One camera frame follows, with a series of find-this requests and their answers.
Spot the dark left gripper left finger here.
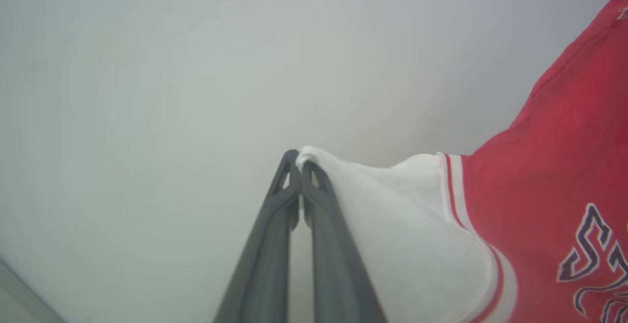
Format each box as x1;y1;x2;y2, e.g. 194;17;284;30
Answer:
213;149;301;323

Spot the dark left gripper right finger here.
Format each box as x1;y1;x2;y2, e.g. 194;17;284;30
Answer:
300;160;389;323

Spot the red white printed garment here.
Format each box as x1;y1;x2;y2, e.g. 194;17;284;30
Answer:
296;0;628;323

